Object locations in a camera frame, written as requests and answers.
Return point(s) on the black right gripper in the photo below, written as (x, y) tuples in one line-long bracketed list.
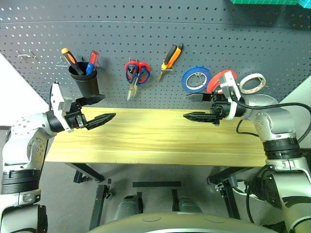
[(219, 109)]

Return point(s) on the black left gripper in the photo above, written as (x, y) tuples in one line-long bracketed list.
[(74, 119)]

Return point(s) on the orange and black pliers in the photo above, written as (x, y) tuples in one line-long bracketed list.
[(170, 59)]

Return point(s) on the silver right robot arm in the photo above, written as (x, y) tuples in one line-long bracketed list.
[(277, 121)]

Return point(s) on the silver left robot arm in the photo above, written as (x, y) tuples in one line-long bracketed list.
[(22, 136)]

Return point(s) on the red tape roll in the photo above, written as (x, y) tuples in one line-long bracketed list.
[(213, 82)]

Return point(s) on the blue tape roll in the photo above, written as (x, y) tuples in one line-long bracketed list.
[(185, 80)]

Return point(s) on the white tape roll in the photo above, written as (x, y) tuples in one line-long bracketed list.
[(252, 77)]

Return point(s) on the dark grey pegboard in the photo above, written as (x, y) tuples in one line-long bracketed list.
[(155, 36)]

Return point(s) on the black floor tape strip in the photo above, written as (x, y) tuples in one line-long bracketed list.
[(156, 184)]

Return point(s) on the black plastic cup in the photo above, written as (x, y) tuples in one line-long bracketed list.
[(86, 82)]

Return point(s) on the red and blue screwdriver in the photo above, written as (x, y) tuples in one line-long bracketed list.
[(93, 59)]

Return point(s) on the orange and black screwdriver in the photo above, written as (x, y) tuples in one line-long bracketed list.
[(71, 60)]

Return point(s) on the black metal table leg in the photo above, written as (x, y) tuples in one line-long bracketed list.
[(229, 194), (100, 206), (87, 171)]

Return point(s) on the silver metal peg hook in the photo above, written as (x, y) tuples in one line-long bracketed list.
[(32, 54), (22, 56)]

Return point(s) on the grey rounded shape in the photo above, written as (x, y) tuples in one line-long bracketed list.
[(188, 205), (127, 206)]

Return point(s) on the large grey-green rounded shape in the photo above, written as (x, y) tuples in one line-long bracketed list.
[(179, 224)]

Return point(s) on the green cutting mat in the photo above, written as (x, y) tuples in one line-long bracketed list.
[(267, 2)]

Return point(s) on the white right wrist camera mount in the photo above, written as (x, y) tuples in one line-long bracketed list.
[(228, 83)]

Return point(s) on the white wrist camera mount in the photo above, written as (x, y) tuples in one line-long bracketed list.
[(56, 99), (228, 83)]

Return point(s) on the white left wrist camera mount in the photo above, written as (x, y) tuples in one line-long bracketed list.
[(56, 99)]

